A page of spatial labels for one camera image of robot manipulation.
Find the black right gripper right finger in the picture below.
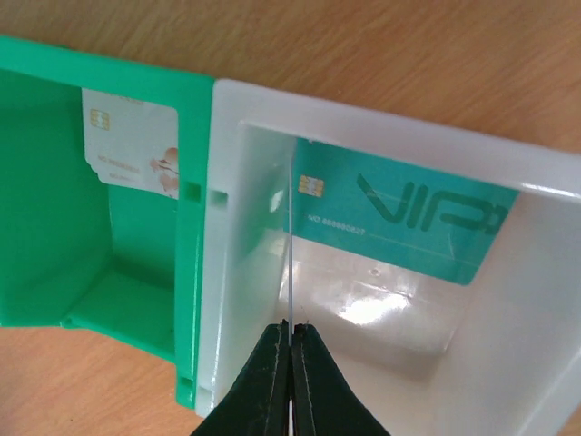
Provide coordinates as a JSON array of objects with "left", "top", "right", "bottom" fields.
[{"left": 290, "top": 323, "right": 388, "bottom": 435}]

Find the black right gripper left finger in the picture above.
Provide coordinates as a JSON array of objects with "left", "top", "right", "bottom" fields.
[{"left": 192, "top": 321, "right": 291, "bottom": 436}]

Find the teal chip card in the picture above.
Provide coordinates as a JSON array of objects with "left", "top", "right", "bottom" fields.
[{"left": 287, "top": 151, "right": 295, "bottom": 435}]

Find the teal card stack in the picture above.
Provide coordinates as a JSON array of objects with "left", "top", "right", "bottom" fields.
[{"left": 292, "top": 138, "right": 518, "bottom": 286}]

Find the white bin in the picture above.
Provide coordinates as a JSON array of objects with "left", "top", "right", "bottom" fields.
[{"left": 194, "top": 80, "right": 580, "bottom": 435}]

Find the small green bin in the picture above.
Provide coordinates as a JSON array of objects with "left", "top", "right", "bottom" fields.
[{"left": 1, "top": 36, "right": 214, "bottom": 408}]

